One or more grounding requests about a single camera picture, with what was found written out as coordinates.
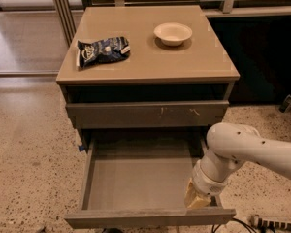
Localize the grey drawer cabinet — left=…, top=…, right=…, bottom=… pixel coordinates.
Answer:
left=56, top=6, right=240, bottom=149

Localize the blue chip bag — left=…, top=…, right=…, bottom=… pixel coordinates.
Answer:
left=77, top=36, right=130, bottom=68

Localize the blue tape piece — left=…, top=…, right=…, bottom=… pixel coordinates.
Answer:
left=78, top=145, right=85, bottom=152

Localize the white power strip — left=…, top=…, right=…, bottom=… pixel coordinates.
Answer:
left=249, top=215, right=291, bottom=231

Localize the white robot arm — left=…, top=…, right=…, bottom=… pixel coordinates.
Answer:
left=184, top=122, right=291, bottom=209

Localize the white bowl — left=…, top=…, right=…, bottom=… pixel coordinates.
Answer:
left=153, top=22, right=192, bottom=47

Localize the grey top drawer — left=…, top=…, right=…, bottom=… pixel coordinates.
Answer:
left=66, top=100, right=229, bottom=129

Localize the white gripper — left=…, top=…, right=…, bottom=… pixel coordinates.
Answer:
left=184, top=160, right=227, bottom=209

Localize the black cable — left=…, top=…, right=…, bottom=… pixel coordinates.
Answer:
left=210, top=217, right=258, bottom=233

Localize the dark floor device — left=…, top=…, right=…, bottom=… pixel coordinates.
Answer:
left=279, top=94, right=291, bottom=113

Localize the grey drawer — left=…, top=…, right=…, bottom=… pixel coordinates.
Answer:
left=65, top=137, right=236, bottom=229
left=66, top=100, right=229, bottom=129

